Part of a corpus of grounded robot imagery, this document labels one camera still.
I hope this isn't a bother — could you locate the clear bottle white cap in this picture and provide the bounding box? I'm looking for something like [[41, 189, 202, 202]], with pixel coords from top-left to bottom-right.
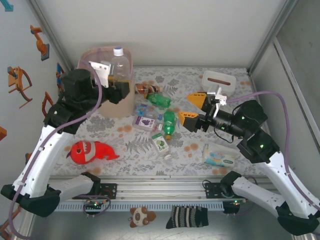
[[109, 46, 133, 83]]

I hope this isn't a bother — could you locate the beige plastic waste bin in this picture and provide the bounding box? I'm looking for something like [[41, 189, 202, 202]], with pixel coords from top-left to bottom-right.
[[76, 46, 136, 118]]

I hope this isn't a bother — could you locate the green plastic soda bottle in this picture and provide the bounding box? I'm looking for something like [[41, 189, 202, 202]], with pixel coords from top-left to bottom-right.
[[144, 92, 173, 109], [162, 109, 176, 141]]

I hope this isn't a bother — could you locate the blue cartoon label bottle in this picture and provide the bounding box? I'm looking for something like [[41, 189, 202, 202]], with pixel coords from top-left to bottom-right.
[[133, 103, 163, 120]]

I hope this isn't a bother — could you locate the brown copper coffee bottle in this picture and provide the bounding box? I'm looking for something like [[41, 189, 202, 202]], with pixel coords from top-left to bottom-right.
[[134, 83, 163, 95]]

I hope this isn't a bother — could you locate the lime label clear bottle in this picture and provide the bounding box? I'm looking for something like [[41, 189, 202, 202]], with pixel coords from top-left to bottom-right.
[[149, 131, 173, 161]]

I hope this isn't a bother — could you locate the purple grape label bottle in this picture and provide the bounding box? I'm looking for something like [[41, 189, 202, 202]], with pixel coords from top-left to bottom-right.
[[131, 114, 163, 133]]

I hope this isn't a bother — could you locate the pink waste bin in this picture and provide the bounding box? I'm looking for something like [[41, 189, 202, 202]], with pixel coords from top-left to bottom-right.
[[76, 46, 135, 83]]

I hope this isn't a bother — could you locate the white pink tissue box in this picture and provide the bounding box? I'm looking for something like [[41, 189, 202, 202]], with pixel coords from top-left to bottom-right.
[[201, 70, 237, 97]]

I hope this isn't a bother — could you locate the wet wipes pack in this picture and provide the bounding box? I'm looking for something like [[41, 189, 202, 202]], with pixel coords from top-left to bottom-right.
[[202, 142, 241, 168]]

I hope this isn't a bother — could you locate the red shark plush toy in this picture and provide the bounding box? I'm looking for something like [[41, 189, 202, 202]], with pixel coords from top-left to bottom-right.
[[66, 140, 120, 165]]

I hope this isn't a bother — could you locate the small controller board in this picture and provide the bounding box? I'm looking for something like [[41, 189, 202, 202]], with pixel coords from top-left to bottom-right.
[[84, 200, 105, 210], [222, 199, 241, 215]]

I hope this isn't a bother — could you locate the black white striped sock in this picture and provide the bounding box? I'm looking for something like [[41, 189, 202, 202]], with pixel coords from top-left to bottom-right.
[[165, 205, 210, 230]]

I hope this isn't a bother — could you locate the brown white panda plush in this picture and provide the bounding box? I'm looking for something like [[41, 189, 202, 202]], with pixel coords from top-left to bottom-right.
[[128, 206, 157, 229]]

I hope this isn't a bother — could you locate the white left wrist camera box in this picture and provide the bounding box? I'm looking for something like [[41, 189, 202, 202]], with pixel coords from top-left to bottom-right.
[[89, 59, 112, 89]]

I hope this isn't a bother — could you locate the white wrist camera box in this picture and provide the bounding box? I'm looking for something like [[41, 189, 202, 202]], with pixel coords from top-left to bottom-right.
[[89, 59, 112, 89], [206, 84, 228, 118]]

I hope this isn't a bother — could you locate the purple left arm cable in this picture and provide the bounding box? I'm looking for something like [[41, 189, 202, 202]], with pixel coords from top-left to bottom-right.
[[7, 66, 111, 240]]

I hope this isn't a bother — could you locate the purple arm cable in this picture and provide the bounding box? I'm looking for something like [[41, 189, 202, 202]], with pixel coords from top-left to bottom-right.
[[7, 66, 111, 240], [226, 90, 320, 217]]

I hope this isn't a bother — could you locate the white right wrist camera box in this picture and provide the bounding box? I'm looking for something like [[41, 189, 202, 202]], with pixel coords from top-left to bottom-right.
[[206, 84, 228, 118]]

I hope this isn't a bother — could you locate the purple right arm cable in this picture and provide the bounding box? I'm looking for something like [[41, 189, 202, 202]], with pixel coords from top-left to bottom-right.
[[226, 90, 320, 217]]

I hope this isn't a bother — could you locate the orange claw wall sticker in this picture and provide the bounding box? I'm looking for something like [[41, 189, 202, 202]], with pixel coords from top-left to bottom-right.
[[6, 66, 33, 109]]

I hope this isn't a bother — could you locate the aluminium frame post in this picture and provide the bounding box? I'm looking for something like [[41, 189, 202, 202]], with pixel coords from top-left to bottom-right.
[[247, 0, 300, 75], [28, 0, 76, 72]]

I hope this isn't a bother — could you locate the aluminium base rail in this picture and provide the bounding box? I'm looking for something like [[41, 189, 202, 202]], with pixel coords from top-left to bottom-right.
[[47, 176, 300, 202]]

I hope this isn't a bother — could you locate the white slotted cable duct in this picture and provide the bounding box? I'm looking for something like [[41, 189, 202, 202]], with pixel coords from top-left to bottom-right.
[[56, 201, 225, 213]]

